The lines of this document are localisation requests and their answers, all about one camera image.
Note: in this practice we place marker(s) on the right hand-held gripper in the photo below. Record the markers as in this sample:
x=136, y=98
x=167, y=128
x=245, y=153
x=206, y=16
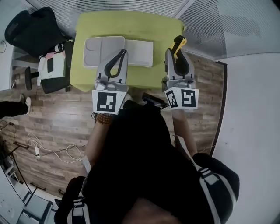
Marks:
x=186, y=98

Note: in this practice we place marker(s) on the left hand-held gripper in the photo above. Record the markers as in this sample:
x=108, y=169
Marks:
x=107, y=100

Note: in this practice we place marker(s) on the yellow black handled tool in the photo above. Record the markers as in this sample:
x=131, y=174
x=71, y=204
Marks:
x=178, y=43

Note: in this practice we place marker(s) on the white box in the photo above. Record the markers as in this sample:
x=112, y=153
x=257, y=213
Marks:
x=140, y=52
x=58, y=67

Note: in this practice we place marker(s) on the person's left forearm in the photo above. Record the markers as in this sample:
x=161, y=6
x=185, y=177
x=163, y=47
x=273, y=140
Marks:
x=96, y=140

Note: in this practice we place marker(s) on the person's right forearm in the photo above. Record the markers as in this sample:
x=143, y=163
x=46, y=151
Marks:
x=183, y=129

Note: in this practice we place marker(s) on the grey divided tray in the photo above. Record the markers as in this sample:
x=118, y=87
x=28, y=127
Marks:
x=100, y=50

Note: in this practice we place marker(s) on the person's light shoe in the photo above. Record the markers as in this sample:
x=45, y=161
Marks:
x=129, y=96

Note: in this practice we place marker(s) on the black chest device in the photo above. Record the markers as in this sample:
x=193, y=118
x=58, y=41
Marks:
x=155, y=100

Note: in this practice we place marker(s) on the green tablecloth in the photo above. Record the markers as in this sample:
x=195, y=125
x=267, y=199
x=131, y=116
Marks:
x=142, y=28

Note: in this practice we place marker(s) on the black floor strip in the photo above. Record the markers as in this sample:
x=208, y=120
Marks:
x=221, y=105

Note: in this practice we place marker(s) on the white flat box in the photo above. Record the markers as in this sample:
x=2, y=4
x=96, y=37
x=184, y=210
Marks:
x=58, y=67

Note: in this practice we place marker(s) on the glass partition with blinds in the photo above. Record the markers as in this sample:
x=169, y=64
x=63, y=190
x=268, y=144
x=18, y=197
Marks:
x=218, y=26

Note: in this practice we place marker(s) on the white black cylinder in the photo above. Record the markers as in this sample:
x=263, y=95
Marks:
x=59, y=47

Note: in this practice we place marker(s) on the black phone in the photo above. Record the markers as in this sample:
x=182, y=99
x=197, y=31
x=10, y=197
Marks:
x=50, y=65

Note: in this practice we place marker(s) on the pink paper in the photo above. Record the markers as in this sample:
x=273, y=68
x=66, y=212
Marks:
x=47, y=56

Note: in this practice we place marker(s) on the person's black clothing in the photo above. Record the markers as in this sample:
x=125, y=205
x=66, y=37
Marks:
x=140, y=153

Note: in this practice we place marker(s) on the black mesh office chair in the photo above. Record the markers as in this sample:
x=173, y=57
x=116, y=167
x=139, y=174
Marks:
x=30, y=30

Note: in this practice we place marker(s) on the white desk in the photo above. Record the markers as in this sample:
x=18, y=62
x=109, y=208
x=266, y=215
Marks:
x=5, y=70

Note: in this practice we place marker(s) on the white power adapter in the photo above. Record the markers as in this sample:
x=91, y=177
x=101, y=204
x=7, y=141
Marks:
x=37, y=152

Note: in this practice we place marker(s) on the metal frame cart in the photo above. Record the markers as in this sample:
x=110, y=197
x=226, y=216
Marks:
x=32, y=207

